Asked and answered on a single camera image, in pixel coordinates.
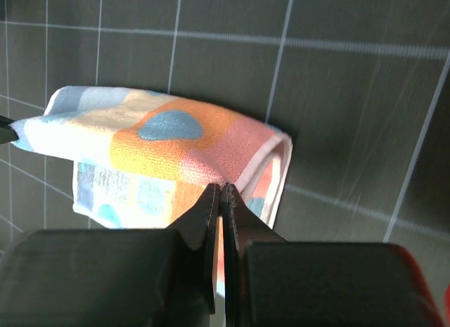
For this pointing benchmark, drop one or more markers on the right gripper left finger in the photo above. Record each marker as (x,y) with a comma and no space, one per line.
(115,277)

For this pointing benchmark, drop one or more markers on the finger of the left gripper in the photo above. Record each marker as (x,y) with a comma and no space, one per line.
(7,133)

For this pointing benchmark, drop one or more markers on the blue patterned towel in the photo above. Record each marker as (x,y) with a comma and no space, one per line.
(143,158)

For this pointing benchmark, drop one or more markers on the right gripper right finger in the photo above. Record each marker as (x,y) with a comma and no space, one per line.
(273,282)

